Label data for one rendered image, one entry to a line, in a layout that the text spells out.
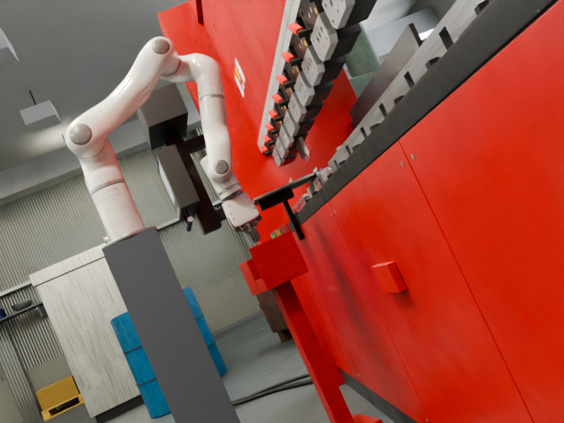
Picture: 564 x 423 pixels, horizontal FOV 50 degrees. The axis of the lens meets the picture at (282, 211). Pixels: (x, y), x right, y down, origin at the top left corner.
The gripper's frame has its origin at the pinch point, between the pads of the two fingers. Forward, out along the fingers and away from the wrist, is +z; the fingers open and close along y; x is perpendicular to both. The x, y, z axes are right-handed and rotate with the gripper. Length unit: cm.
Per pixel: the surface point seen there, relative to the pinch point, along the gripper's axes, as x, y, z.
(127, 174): -987, -144, -264
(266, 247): 4.9, -0.1, 5.2
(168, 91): -136, -40, -104
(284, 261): 4.9, -3.1, 12.2
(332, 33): 71, -20, -32
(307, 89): 32, -28, -31
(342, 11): 86, -15, -31
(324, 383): -2, 3, 55
